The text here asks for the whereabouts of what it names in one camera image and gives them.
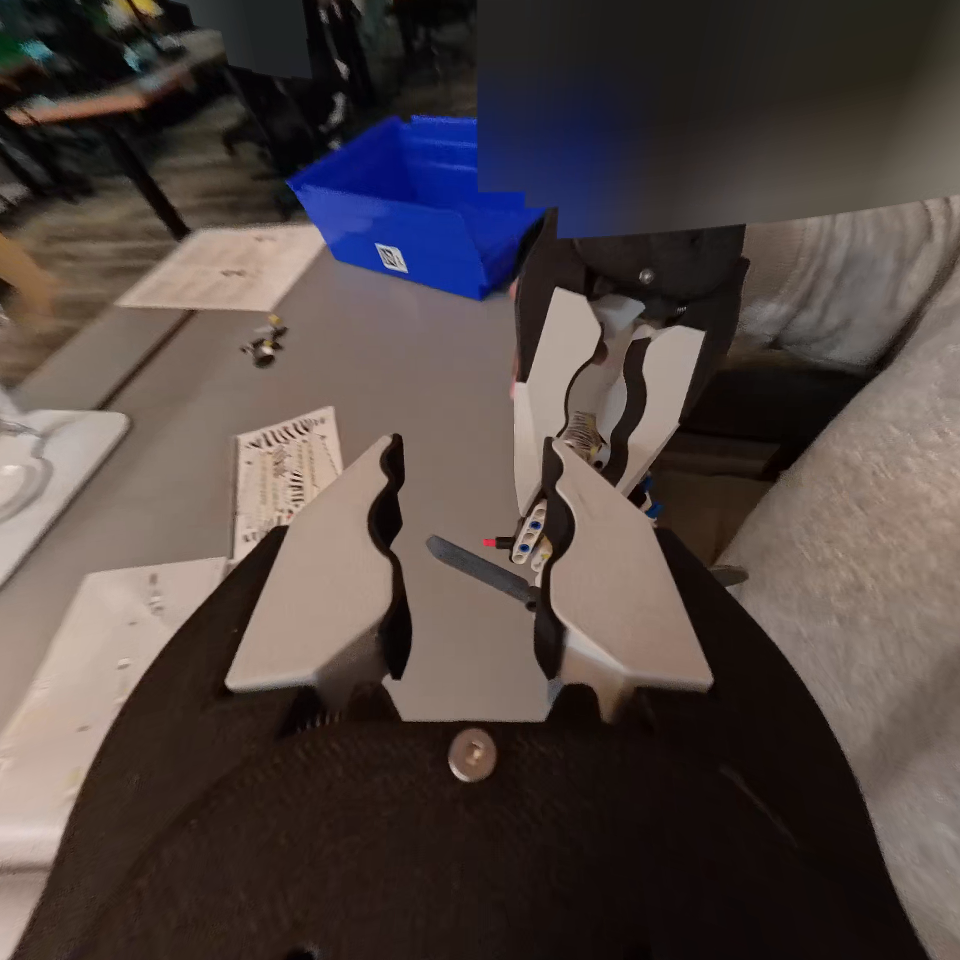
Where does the blue plastic bin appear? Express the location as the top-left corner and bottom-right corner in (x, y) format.
(287, 114), (549, 301)

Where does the wooden-top desk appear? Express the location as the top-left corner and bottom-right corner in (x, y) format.
(0, 30), (226, 241)

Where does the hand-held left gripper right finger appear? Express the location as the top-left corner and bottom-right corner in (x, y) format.
(532, 437), (715, 725)

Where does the zebra sticker sheet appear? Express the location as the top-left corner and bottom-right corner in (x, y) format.
(232, 406), (345, 560)

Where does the lego helicopter model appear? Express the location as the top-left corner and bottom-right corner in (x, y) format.
(426, 408), (751, 612)

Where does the person's right forearm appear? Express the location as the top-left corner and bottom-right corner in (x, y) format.
(738, 198), (960, 369)

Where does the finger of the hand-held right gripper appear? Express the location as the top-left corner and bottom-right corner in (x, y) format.
(511, 287), (606, 519)
(602, 324), (708, 496)

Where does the printed white paper sheet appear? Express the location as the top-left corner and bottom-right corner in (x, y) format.
(116, 225), (327, 312)

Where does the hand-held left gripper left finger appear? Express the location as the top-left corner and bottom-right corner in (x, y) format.
(223, 432), (415, 712)

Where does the lego instruction booklet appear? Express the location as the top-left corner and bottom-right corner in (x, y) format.
(0, 556), (230, 871)

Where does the silver laptop stand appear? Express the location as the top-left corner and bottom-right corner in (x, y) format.
(0, 408), (130, 586)

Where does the small lego subassembly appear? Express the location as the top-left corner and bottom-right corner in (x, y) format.
(240, 315), (290, 369)

